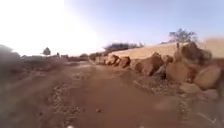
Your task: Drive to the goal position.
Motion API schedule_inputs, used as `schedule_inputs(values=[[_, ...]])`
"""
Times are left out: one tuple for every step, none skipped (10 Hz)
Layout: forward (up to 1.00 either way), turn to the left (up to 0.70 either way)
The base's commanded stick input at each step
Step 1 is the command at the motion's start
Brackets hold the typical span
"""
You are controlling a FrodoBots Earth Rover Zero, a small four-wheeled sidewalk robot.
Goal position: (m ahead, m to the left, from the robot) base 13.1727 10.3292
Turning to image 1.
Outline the brown dirt ground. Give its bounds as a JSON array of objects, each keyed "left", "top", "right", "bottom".
[{"left": 0, "top": 59, "right": 224, "bottom": 128}]

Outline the row of brown boulders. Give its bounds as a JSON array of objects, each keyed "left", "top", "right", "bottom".
[{"left": 94, "top": 41, "right": 224, "bottom": 101}]

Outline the sandy earth bank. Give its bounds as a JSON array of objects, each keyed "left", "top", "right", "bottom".
[{"left": 107, "top": 37, "right": 224, "bottom": 61}]

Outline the row of dark bushes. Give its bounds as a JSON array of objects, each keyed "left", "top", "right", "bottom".
[{"left": 102, "top": 41, "right": 145, "bottom": 53}]

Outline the bare tree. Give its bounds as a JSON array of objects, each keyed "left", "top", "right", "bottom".
[{"left": 168, "top": 27, "right": 198, "bottom": 44}]

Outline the small distant tree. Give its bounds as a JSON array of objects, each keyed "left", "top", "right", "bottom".
[{"left": 42, "top": 46, "right": 52, "bottom": 57}]

